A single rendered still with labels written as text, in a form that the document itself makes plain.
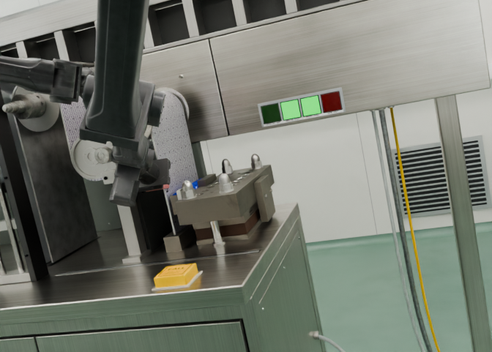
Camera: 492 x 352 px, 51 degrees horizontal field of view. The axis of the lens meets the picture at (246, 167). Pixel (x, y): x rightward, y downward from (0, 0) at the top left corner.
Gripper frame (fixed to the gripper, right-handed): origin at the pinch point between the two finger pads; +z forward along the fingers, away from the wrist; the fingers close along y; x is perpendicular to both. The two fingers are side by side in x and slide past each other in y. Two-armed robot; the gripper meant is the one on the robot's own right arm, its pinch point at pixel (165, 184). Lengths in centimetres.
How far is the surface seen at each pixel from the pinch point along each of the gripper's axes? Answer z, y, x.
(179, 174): 7.6, 0.3, 5.4
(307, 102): 19.3, 35.4, 26.2
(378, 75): 18, 56, 29
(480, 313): 72, 75, -32
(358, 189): 261, 27, 76
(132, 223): -2.0, -8.1, -9.7
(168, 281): -17.4, 9.6, -27.7
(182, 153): 9.4, 0.3, 12.4
